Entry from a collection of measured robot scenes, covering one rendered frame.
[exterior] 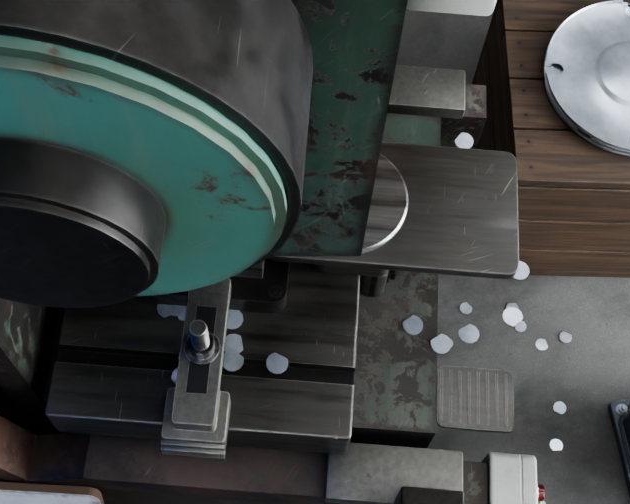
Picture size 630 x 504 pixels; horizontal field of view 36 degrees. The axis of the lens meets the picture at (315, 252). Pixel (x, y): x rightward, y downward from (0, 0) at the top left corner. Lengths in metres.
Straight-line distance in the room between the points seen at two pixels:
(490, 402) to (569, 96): 0.50
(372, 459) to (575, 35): 0.89
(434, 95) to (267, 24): 0.90
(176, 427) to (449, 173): 0.37
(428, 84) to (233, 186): 0.92
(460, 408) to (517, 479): 0.51
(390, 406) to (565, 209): 0.67
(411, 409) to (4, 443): 0.42
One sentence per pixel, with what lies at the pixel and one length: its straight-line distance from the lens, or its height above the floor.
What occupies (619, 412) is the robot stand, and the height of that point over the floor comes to 0.02.
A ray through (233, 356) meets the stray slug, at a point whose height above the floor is 0.71.
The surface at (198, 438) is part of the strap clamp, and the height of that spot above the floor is 0.73.
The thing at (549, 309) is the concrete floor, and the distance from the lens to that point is 1.84.
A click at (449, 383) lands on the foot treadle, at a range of 1.58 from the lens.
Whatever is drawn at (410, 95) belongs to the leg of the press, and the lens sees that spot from 1.22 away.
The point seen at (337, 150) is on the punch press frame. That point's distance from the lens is 0.53.
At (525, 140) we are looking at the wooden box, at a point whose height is 0.35.
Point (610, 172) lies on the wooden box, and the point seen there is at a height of 0.35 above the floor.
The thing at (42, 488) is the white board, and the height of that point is 0.59.
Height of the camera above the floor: 1.64
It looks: 65 degrees down
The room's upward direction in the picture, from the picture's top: 5 degrees clockwise
